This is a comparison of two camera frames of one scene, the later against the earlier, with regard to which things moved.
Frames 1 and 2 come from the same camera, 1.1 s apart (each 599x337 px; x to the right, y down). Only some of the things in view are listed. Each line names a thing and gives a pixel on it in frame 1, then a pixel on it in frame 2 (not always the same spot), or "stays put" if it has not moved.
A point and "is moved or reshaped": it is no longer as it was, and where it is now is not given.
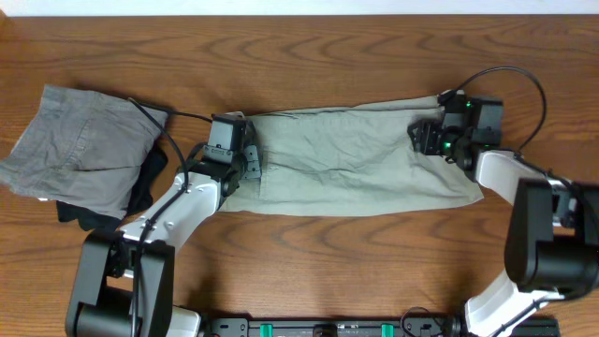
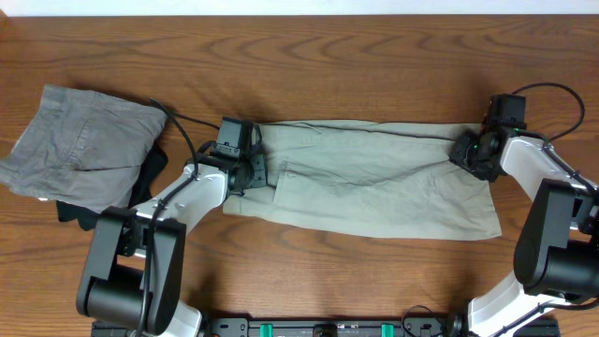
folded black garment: x=89 y=219 stays put
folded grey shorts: x=83 y=149 stays put
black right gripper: x=425 y=139 → x=466 y=142
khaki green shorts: x=346 y=159 is moved or reshaped
